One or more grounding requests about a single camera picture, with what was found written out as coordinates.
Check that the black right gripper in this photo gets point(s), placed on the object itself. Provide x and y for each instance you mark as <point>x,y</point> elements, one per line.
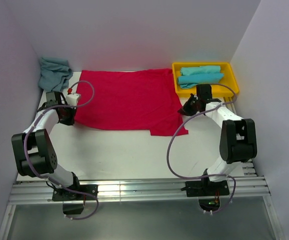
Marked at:
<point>185,110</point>

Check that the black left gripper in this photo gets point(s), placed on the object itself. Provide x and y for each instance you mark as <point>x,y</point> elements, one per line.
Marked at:
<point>71,121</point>

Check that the red t-shirt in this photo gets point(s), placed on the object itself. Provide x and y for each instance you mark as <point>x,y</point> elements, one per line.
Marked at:
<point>123,101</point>

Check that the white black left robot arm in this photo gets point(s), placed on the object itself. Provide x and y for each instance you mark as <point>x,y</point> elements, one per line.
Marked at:
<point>33,151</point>

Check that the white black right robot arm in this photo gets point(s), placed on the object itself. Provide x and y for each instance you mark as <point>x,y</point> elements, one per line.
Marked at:
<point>238,141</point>

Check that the rolled teal t-shirt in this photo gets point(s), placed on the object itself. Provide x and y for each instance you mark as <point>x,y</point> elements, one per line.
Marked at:
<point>207,69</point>
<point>190,81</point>

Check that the crumpled grey-blue t-shirt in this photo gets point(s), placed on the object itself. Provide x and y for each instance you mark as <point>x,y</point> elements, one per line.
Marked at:
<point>55,74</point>

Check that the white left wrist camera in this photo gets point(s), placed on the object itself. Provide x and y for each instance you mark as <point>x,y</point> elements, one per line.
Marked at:
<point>72,98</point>

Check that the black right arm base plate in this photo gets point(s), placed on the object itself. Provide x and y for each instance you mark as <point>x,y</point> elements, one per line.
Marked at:
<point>206,188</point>

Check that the aluminium mounting rail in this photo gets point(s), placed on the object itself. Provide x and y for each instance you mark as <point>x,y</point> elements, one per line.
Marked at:
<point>37,192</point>

